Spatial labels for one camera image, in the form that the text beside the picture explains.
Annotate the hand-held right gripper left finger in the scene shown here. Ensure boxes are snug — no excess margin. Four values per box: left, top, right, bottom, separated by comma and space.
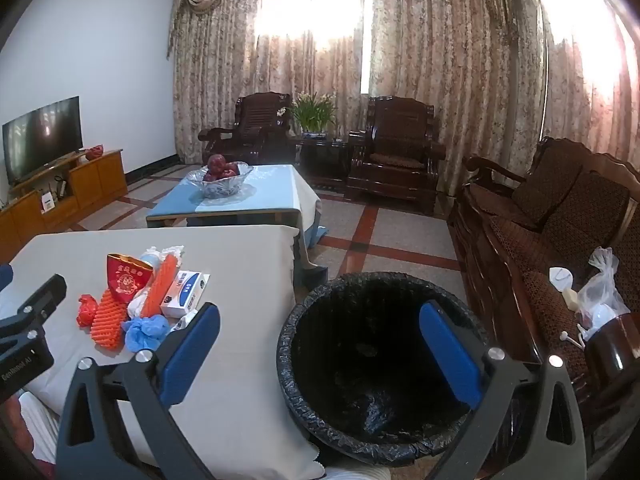
55, 303, 222, 480

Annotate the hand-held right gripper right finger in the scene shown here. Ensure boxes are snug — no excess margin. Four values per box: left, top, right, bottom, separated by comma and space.
419, 301, 587, 480

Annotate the small red wrapper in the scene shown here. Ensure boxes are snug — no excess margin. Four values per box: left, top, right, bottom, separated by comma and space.
77, 295, 100, 328

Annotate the orange foam fruit net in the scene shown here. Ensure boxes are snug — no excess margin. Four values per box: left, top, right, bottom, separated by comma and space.
141, 254, 180, 319
91, 287, 129, 351

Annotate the red printed paper packet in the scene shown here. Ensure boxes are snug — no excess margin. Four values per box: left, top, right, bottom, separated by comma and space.
106, 252, 147, 306

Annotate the black-lined trash bin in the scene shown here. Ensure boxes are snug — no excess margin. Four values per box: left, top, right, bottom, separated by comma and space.
276, 271, 507, 464

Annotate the crumpled rubber glove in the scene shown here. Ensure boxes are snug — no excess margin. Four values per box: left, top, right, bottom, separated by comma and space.
121, 315, 171, 354

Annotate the person's white clothing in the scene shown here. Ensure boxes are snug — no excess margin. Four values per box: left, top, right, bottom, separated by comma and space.
0, 390, 64, 480

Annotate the white and blue carton box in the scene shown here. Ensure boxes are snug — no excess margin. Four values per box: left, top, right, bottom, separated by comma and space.
161, 270, 211, 319

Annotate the crumpled white tissue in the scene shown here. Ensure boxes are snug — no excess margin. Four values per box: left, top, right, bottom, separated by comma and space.
127, 285, 154, 319

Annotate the wooden television cabinet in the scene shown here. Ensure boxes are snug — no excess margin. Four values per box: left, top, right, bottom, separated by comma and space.
0, 148, 129, 251

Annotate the flat screen television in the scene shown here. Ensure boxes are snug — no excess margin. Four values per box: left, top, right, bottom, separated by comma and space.
1, 96, 84, 187

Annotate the clear plastic bag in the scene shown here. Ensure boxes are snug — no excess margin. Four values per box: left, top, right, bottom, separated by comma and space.
575, 247, 632, 342

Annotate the dark wooden cushioned sofa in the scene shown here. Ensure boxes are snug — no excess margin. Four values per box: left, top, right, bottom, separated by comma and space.
447, 135, 640, 467

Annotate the glass fruit bowl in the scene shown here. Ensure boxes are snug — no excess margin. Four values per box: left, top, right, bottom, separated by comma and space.
187, 161, 255, 199

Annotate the blue-covered coffee table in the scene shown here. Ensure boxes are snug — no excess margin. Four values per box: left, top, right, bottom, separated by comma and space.
145, 162, 331, 252

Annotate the dark wooden armchair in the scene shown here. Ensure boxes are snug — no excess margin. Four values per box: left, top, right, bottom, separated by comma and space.
344, 95, 447, 214
198, 91, 296, 166

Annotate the dark wooden side table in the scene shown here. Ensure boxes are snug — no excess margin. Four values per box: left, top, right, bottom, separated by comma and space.
294, 135, 351, 191

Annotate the green potted plant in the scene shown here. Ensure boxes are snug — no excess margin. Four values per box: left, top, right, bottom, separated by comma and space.
279, 91, 339, 142

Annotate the narrow floral curtain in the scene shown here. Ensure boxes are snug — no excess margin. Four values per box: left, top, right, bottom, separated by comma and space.
537, 0, 640, 173

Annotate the wide floral curtain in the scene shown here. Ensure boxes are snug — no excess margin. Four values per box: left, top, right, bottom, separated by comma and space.
170, 0, 545, 202

